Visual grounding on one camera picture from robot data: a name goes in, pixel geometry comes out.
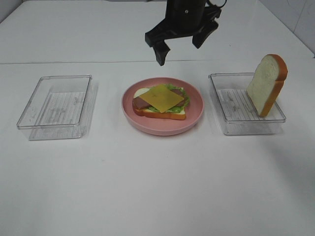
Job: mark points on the bread slice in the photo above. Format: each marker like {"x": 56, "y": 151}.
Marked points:
{"x": 170, "y": 114}
{"x": 267, "y": 82}

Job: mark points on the yellow cheese slice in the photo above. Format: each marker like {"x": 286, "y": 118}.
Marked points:
{"x": 160, "y": 97}

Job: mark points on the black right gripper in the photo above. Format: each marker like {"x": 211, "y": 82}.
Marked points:
{"x": 183, "y": 18}

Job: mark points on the right clear plastic tray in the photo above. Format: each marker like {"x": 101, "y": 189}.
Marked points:
{"x": 235, "y": 111}

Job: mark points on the left clear plastic tray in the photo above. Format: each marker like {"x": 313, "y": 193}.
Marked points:
{"x": 60, "y": 107}

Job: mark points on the green lettuce leaf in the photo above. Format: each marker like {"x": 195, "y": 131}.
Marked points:
{"x": 165, "y": 98}

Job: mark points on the bacon strip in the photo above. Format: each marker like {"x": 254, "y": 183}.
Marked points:
{"x": 139, "y": 103}

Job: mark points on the clear plastic tray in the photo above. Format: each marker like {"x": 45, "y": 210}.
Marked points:
{"x": 235, "y": 111}
{"x": 60, "y": 107}

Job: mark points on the pink round plate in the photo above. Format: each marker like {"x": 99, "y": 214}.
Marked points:
{"x": 164, "y": 126}

